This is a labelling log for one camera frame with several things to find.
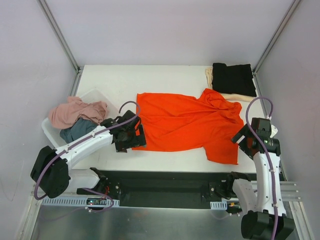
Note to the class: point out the left aluminium frame post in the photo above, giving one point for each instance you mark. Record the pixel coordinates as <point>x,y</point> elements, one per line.
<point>59,34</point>

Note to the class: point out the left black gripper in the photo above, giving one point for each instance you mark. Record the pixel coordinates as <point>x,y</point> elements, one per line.
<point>139,135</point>

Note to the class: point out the white plastic basket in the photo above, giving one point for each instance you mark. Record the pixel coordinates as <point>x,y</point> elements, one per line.
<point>91,96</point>

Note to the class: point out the folded black t shirt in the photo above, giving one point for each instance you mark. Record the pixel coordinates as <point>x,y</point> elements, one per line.
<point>233,79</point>

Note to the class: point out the right aluminium frame post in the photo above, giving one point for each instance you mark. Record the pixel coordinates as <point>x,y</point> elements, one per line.
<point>276,35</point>

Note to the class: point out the aluminium frame post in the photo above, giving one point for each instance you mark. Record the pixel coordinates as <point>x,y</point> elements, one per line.
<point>59,34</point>
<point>276,35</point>

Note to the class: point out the orange t shirt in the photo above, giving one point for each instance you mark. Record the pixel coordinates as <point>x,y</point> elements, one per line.
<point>175,122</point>

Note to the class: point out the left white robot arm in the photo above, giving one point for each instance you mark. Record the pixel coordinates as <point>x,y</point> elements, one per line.
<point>54,172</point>

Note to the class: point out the folded beige t shirt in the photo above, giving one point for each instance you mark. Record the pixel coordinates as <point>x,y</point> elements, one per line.
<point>229,97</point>

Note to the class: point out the right white cable duct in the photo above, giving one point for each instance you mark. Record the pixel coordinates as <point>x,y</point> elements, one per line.
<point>219,205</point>

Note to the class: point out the left white cable duct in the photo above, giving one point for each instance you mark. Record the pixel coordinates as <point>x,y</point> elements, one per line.
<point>68,201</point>

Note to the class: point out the white cable duct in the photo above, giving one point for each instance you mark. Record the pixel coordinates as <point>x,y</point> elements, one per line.
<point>219,205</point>
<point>68,201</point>

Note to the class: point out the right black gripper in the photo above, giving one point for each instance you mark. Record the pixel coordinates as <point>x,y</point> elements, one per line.
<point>241,137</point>

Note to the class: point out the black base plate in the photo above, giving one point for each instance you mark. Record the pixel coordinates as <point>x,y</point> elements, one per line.
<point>172,190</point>

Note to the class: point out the pink t shirt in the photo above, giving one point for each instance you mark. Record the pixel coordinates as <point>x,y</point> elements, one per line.
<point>67,114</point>

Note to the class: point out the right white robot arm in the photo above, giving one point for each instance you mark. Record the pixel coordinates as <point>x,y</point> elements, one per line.
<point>264,214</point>

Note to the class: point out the blue grey t shirt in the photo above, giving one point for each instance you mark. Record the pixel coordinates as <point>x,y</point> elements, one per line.
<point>78,130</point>

